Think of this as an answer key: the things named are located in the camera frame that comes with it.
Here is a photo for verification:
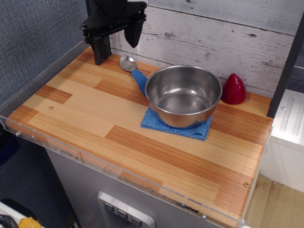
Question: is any blue folded cloth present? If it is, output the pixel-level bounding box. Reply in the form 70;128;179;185
141;107;212;141

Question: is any silver control panel with buttons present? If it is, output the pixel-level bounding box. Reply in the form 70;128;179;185
97;191;156;228

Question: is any dark right vertical post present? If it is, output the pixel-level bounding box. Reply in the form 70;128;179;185
267;15;304;118

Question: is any dark left vertical post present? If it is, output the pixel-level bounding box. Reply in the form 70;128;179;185
83;0;112;65

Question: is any stainless steel bowl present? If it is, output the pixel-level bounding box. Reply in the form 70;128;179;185
145;65;222;129

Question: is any stainless steel cabinet front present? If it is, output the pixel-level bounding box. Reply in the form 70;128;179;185
47;150;239;228

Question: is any blue handled metal spoon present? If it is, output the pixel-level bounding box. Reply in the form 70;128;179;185
119;56;148;96

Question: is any red cone shaped object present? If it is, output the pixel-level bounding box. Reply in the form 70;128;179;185
221;73;246;105

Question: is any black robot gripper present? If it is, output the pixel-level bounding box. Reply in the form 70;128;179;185
81;0;147;62

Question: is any black braided cable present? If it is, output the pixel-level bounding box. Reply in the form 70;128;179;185
0;215;17;228

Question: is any dark vertical post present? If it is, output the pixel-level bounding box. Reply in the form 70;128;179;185
267;15;304;118
83;0;112;65

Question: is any white ribbed side unit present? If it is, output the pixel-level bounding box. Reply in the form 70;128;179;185
260;89;304;192

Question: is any yellow object bottom left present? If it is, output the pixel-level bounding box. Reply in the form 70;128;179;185
18;217;42;228

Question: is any clear acrylic table guard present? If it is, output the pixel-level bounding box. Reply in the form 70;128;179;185
0;42;272;228

